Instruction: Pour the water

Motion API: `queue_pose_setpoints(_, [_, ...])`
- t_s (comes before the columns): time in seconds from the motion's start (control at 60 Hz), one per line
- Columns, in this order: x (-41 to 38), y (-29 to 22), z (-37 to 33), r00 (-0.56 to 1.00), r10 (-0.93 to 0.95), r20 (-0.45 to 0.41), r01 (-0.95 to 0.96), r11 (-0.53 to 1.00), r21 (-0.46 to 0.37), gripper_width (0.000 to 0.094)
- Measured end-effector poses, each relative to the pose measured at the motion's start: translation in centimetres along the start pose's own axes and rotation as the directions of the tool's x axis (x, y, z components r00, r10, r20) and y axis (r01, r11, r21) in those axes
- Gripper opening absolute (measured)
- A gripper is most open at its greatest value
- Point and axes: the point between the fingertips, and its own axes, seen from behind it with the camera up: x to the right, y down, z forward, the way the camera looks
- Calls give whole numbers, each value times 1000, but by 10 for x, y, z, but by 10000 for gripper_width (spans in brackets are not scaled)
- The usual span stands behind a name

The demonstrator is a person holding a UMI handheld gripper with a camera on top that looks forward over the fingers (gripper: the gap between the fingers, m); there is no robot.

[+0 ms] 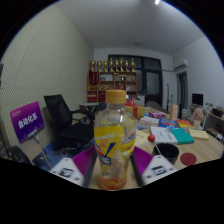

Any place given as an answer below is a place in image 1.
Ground small round side table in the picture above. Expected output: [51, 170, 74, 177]
[79, 102, 100, 114]

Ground pink flat box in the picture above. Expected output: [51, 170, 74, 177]
[148, 111, 167, 120]

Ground upright orange box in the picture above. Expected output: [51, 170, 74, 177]
[169, 104, 180, 121]

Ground orange book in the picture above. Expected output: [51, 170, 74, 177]
[176, 119, 195, 129]

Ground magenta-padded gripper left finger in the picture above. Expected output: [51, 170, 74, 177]
[49, 146, 98, 188]

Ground wooden shelf unit with trophies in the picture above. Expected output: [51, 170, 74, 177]
[86, 57, 138, 103]

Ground black computer monitor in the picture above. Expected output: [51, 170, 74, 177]
[191, 92, 205, 107]

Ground blue book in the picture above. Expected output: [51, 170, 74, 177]
[157, 117, 180, 129]

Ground teal book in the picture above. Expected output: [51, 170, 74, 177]
[169, 127, 195, 145]

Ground white air conditioner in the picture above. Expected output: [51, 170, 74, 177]
[173, 58, 189, 72]

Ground dark framed window door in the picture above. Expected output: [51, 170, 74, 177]
[108, 54, 164, 107]

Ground red-ball white stirrer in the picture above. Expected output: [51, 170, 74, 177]
[147, 134, 163, 158]

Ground black mug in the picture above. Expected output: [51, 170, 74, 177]
[152, 142, 180, 165]

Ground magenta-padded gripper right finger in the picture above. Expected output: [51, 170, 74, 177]
[129, 146, 178, 188]

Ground purple sign board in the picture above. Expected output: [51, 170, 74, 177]
[9, 100, 46, 144]

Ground yellow gift box red ribbon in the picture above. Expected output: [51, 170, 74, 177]
[124, 99, 146, 120]

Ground cluttered side desk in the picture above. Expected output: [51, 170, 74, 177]
[201, 103, 224, 144]

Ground clear yellow-labelled drink bottle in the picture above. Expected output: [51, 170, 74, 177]
[93, 89, 138, 191]

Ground pink flowers in white pot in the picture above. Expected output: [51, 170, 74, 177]
[192, 107, 205, 130]

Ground white booklet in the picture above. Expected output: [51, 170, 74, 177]
[149, 125, 178, 145]

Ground flat round red coaster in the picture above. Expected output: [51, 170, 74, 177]
[179, 152, 198, 167]

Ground black office chair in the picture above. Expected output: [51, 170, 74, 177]
[43, 93, 96, 151]

